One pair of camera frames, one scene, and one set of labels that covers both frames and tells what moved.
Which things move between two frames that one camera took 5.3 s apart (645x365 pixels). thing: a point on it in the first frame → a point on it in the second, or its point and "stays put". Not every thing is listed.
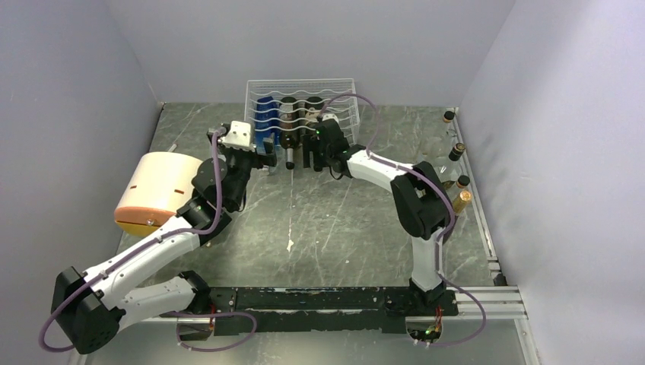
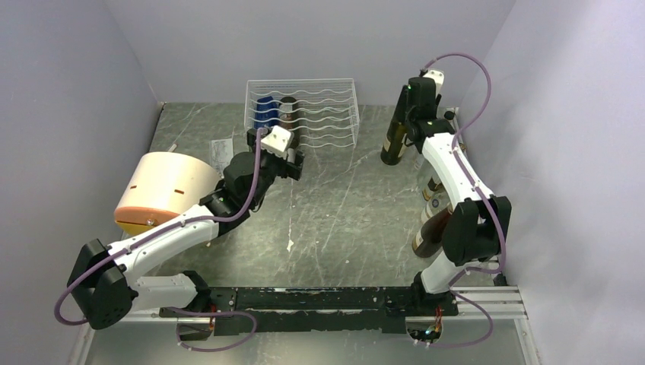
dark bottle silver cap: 289,119 stays put
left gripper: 267,158 → 287,169
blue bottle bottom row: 267,122 stays put
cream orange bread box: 159,185 stays put
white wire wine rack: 292,106 stays put
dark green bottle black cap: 312,109 → 394,142
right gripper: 316,147 → 400,97
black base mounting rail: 326,310 stays put
